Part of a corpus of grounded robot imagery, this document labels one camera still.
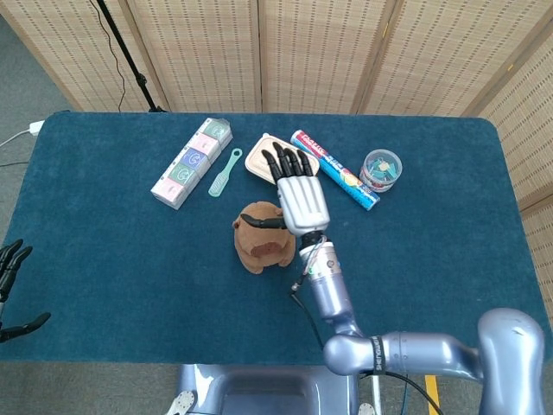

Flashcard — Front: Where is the dark blue table mat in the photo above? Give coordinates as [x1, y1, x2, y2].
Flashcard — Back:
[0, 111, 541, 368]

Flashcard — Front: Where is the mint green plastic comb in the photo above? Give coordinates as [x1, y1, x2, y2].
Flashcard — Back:
[207, 147, 244, 199]

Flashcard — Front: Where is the yellow floor tape strip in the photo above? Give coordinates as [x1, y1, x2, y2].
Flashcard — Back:
[424, 374, 442, 415]

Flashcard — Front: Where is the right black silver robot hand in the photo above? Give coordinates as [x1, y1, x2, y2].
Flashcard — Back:
[240, 141, 331, 237]

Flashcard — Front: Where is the thin black hanging cable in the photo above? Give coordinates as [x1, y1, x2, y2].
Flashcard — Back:
[88, 0, 127, 112]

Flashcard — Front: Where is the white power cable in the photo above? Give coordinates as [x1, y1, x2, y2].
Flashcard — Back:
[0, 129, 31, 149]

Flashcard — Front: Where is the pastel tissue pack strip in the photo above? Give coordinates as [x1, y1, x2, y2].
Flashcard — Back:
[149, 117, 234, 212]

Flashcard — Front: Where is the black tripod stand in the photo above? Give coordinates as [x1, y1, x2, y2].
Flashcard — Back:
[95, 0, 169, 113]

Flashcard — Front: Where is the metal table leg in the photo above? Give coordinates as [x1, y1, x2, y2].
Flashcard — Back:
[370, 373, 383, 412]

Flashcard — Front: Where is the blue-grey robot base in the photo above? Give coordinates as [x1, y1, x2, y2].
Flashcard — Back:
[166, 364, 378, 415]

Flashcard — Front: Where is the clear jar of binder clips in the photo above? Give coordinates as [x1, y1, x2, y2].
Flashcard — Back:
[359, 149, 404, 194]

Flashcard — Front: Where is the brown capybara plush toy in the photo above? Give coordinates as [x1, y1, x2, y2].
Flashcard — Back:
[232, 201, 298, 275]

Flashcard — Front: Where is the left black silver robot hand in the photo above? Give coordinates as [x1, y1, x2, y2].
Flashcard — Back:
[0, 239, 52, 345]

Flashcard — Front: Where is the white lidded food container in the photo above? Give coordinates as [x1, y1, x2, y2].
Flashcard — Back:
[244, 132, 321, 188]

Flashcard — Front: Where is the bamboo folding screen panel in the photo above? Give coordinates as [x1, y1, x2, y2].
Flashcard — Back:
[356, 0, 553, 118]
[474, 41, 553, 211]
[127, 0, 264, 113]
[0, 0, 169, 112]
[520, 202, 553, 299]
[258, 0, 401, 116]

